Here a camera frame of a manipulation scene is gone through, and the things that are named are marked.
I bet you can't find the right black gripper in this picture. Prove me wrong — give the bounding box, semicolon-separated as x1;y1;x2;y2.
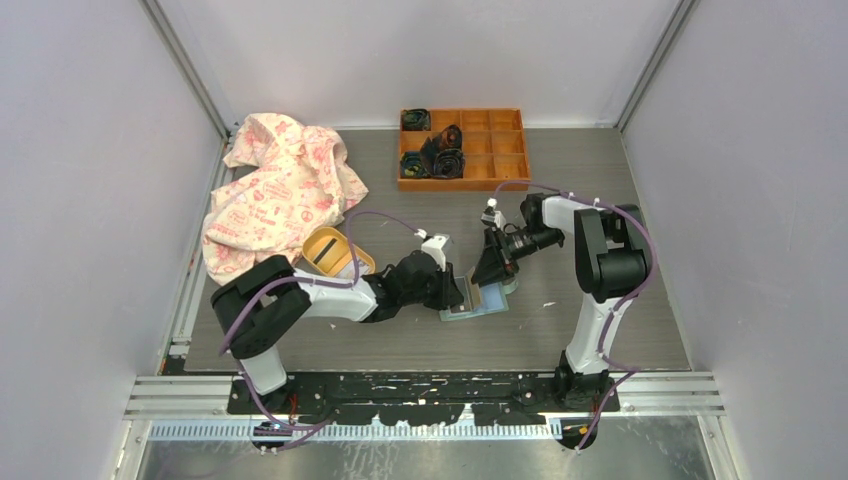
471;227;561;289

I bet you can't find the light green card holder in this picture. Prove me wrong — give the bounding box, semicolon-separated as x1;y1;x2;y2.
439;280;518;322

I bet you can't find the yellow oval tray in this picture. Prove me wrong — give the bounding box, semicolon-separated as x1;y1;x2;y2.
302;227;376;278

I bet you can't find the yellow credit card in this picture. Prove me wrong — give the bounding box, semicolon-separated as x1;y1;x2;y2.
465;267;483;311

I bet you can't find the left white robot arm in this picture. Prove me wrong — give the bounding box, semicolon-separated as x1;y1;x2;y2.
210;250;464;413

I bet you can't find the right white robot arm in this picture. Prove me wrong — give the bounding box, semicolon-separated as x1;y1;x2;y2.
471;193;655;411

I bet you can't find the dark rolled sock bottom-middle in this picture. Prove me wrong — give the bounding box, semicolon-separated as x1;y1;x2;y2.
430;148;465;179

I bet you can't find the orange compartment organizer box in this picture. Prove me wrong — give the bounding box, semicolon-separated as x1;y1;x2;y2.
395;108;532;192

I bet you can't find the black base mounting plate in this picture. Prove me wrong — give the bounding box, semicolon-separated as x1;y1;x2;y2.
261;371;620;426

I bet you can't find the dark rolled sock bottom-left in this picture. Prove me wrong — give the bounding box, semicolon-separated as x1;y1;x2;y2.
399;151;430;179

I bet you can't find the dark rolled sock middle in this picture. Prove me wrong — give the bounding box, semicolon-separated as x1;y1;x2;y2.
419;124;463;159

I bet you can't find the dark rolled sock top-left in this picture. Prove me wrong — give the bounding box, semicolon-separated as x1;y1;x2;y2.
400;108;431;131

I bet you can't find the pink patterned cloth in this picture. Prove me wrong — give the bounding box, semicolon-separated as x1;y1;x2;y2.
201;113;369;285

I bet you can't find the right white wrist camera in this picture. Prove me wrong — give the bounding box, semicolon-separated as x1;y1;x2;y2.
481;198;506;231

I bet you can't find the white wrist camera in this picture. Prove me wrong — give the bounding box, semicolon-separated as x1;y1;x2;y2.
481;198;506;231
421;234;453;271

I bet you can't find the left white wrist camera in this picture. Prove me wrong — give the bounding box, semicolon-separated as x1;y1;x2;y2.
421;234;453;271

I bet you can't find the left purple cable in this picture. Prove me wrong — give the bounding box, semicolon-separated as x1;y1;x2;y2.
218;210;429;454

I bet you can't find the purple cable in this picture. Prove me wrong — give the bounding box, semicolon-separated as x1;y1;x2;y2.
218;210;429;454
490;181;658;454

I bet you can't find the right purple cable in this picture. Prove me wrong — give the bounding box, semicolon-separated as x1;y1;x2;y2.
490;181;658;454

